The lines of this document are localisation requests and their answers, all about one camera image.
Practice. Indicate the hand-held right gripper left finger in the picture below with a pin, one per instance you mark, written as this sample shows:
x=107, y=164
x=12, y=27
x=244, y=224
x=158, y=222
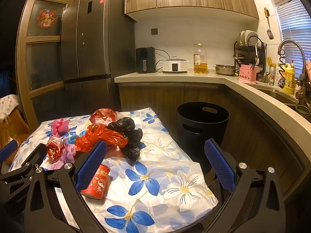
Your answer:
x=91, y=165

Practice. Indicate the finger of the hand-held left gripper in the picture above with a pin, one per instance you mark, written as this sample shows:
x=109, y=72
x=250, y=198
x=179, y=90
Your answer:
x=8, y=148
x=36, y=151

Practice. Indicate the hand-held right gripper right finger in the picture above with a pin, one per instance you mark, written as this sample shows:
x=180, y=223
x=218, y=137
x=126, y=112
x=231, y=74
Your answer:
x=218, y=165

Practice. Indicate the red printed wrapper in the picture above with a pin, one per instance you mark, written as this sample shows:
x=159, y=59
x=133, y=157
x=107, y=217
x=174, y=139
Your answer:
x=52, y=150

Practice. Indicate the red paper cup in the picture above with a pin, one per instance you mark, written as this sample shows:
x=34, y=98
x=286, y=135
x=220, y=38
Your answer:
x=98, y=184

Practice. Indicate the light purple plastic bag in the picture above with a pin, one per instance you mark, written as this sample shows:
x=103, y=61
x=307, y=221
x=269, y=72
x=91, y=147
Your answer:
x=69, y=154

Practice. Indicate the orange plastic bag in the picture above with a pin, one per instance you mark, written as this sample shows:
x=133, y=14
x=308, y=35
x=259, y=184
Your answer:
x=97, y=136

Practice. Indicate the blue plastic scrap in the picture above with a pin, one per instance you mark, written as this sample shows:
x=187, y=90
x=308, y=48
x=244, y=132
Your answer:
x=71, y=139

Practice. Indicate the pink plastic bag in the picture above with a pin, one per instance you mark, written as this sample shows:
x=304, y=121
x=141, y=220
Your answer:
x=59, y=126

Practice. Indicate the black trash bin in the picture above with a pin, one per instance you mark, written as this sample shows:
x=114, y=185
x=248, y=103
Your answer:
x=201, y=131

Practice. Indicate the black plastic bag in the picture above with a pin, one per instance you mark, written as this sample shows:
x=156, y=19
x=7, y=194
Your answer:
x=128, y=136

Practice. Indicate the red and white plastic bag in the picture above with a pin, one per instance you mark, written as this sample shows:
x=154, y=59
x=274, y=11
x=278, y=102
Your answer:
x=102, y=116

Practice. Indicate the wooden chair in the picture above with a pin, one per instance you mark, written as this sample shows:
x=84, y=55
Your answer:
x=17, y=128

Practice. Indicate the dotted white cloth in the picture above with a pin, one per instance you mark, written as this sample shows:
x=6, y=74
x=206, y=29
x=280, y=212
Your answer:
x=8, y=104

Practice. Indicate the blue floral tablecloth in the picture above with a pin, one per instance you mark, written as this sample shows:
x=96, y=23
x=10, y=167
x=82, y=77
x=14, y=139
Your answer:
x=158, y=155

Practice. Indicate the steel kitchen sink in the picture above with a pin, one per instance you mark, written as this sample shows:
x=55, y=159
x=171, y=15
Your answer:
x=279, y=95

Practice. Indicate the pink utensil holder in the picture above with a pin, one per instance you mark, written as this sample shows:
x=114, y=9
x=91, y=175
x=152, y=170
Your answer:
x=247, y=75

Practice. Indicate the steel bowl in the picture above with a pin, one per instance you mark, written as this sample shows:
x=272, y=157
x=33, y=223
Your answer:
x=224, y=70

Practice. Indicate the sink strainer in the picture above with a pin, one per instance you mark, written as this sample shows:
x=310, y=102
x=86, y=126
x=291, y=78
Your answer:
x=302, y=109

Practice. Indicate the silver drink can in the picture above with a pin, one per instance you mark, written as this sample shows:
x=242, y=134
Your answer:
x=272, y=77

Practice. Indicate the cooking oil bottle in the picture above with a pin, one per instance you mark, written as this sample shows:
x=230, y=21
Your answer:
x=201, y=63

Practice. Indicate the white rice cooker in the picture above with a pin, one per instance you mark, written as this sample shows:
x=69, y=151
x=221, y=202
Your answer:
x=175, y=66

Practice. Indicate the dark steel refrigerator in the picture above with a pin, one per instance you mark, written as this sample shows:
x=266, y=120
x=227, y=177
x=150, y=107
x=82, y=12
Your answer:
x=97, y=53

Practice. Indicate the white plastic bottle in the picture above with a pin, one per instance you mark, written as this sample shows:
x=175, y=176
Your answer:
x=279, y=70

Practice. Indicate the yellow detergent bottle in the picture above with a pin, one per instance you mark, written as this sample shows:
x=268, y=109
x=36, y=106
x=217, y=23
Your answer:
x=289, y=77

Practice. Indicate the wooden glass door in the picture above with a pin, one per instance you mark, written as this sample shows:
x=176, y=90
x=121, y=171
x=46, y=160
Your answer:
x=43, y=38

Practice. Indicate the black dish rack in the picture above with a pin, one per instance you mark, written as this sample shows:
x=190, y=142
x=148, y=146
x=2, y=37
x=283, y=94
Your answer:
x=243, y=53

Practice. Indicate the black air fryer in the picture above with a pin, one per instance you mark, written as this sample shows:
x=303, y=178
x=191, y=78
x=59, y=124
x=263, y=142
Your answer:
x=145, y=58

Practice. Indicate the pink dish cloth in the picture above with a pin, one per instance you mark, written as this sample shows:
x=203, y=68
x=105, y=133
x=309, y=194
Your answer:
x=309, y=70

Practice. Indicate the white plate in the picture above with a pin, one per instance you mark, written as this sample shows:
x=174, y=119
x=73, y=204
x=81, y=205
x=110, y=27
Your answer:
x=251, y=35

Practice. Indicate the red door decoration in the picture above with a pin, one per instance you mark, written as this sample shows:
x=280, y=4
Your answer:
x=47, y=17

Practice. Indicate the hanging metal spatula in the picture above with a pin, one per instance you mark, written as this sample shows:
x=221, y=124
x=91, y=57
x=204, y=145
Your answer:
x=270, y=34

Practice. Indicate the steel kitchen faucet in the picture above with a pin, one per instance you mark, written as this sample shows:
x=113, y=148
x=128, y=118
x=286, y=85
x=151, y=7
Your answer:
x=290, y=42

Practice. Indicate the white window blinds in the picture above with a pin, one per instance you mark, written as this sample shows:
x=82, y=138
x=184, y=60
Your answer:
x=294, y=24

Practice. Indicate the dark wall outlet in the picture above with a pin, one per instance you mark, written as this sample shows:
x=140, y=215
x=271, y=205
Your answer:
x=154, y=31

